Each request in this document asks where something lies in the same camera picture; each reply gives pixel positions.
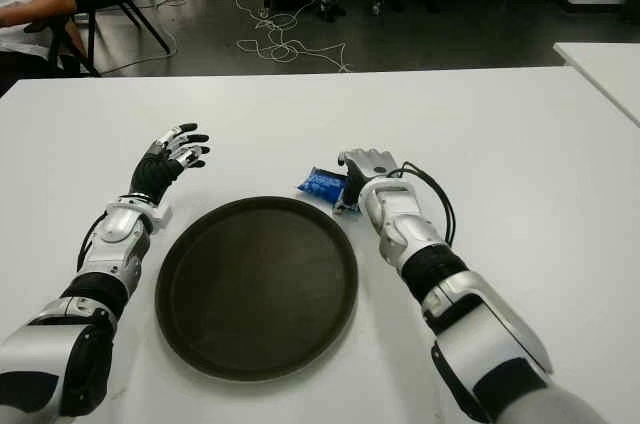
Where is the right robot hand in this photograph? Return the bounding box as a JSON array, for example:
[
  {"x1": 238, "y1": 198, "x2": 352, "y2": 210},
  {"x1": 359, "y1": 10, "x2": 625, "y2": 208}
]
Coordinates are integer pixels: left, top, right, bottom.
[{"x1": 335, "y1": 147, "x2": 401, "y2": 208}]

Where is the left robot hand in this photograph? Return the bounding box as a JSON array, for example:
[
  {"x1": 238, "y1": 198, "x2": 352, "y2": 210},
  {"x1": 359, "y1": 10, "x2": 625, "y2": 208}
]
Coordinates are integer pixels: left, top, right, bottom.
[{"x1": 129, "y1": 122, "x2": 211, "y2": 205}]

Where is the blue Oreo packet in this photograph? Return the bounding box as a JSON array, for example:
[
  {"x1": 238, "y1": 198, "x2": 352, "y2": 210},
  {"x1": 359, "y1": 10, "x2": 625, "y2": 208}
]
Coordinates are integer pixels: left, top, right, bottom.
[{"x1": 295, "y1": 164, "x2": 362, "y2": 218}]

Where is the round dark brown tray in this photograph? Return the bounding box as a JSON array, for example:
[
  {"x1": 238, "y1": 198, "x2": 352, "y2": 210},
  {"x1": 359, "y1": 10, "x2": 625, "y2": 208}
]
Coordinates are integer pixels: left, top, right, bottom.
[{"x1": 154, "y1": 196, "x2": 360, "y2": 383}]

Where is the white side table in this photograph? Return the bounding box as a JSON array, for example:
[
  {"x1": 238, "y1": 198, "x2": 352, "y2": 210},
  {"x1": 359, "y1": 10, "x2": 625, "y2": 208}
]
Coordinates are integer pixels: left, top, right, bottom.
[{"x1": 553, "y1": 42, "x2": 640, "y2": 128}]

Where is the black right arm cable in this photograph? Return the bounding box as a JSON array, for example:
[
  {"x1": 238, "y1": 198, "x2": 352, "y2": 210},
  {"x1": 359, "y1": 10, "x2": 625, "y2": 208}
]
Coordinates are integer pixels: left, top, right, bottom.
[{"x1": 387, "y1": 160, "x2": 456, "y2": 245}]

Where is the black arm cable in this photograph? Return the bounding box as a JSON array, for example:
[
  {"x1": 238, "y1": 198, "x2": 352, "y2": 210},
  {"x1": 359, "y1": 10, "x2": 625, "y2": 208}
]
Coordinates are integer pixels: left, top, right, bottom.
[
  {"x1": 75, "y1": 211, "x2": 109, "y2": 273},
  {"x1": 387, "y1": 160, "x2": 456, "y2": 245}
]

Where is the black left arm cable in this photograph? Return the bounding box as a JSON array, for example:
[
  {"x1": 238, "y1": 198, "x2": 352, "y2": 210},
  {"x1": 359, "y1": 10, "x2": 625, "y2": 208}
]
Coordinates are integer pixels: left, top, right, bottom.
[{"x1": 75, "y1": 211, "x2": 109, "y2": 273}]

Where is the white floor cable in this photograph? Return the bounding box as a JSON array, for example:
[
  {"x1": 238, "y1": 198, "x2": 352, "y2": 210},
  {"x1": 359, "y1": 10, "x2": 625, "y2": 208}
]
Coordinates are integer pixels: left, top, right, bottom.
[{"x1": 234, "y1": 0, "x2": 354, "y2": 74}]

